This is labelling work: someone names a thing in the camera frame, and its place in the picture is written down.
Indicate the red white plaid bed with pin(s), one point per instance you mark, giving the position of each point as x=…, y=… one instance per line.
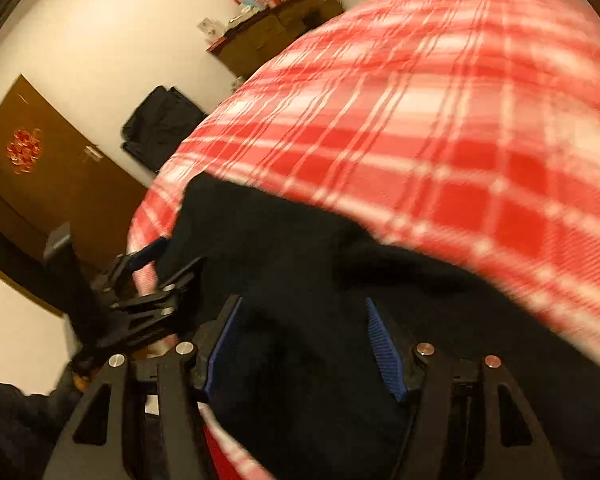
x=430, y=110

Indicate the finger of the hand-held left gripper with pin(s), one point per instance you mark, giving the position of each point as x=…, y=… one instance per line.
x=165, y=292
x=150, y=251

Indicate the red door ornament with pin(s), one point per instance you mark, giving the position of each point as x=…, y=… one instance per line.
x=25, y=150

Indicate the black pants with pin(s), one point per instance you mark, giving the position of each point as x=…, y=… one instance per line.
x=305, y=270

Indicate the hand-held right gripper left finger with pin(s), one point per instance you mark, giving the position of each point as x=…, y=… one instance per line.
x=221, y=355

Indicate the person's left forearm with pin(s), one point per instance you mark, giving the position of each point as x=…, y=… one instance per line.
x=15, y=430

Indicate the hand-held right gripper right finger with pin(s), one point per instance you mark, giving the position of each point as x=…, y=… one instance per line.
x=386, y=355

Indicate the black chair with clothes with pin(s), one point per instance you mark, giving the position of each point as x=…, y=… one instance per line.
x=162, y=127

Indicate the brown wooden desk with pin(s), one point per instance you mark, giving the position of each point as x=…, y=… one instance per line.
x=260, y=40

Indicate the brown wooden door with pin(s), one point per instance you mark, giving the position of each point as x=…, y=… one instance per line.
x=55, y=200

